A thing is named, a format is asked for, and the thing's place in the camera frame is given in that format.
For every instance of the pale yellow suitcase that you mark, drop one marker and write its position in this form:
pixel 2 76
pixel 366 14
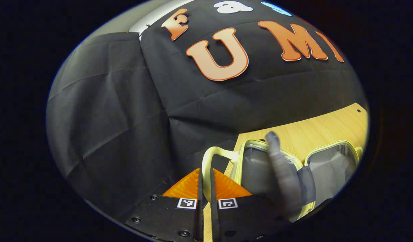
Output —
pixel 260 168

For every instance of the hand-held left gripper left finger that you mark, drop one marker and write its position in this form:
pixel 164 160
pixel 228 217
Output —
pixel 199 222

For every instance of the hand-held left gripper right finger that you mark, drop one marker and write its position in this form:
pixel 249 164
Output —
pixel 215 222

